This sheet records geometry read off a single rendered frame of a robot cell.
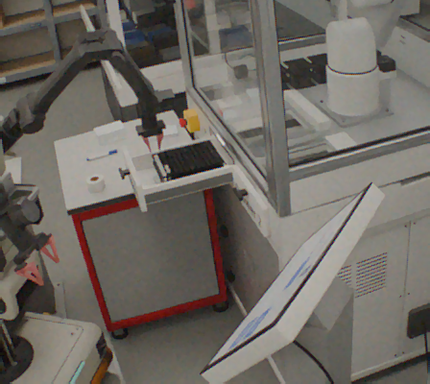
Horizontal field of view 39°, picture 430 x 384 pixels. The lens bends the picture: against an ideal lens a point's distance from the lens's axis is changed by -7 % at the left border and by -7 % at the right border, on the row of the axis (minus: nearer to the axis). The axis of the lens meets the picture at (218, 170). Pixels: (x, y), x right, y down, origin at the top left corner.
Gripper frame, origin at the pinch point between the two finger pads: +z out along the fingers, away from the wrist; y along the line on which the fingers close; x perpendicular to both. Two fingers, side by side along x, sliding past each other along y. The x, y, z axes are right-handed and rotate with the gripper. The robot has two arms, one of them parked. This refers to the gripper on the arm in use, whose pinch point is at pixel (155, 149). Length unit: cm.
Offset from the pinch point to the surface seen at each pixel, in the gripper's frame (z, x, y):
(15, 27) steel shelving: 28, 364, -64
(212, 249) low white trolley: 56, 9, 16
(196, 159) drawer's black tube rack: 4.5, -7.2, 12.8
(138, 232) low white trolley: 37.2, 6.9, -12.1
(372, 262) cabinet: 32, -57, 57
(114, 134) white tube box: 14, 50, -11
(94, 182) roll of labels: 13.4, 11.9, -24.2
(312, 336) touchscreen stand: -3, -113, 13
